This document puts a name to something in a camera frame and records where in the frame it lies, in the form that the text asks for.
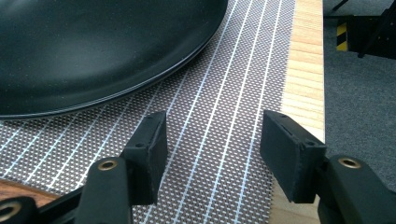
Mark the yellow black striped tape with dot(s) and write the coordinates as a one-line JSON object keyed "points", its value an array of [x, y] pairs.
{"points": [[341, 37]]}

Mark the dark brown wooden board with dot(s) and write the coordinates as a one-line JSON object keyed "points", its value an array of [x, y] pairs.
{"points": [[21, 190]]}

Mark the black frying pan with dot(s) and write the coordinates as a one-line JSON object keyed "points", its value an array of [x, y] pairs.
{"points": [[93, 53]]}

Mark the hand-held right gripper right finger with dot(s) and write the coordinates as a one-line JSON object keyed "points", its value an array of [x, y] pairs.
{"points": [[289, 155]]}

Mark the black metal stand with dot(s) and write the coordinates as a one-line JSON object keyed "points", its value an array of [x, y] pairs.
{"points": [[373, 34]]}

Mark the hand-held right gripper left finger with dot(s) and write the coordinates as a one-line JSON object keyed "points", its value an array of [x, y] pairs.
{"points": [[149, 161]]}

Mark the brown woven striped placemat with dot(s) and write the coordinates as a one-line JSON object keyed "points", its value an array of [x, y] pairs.
{"points": [[214, 124]]}

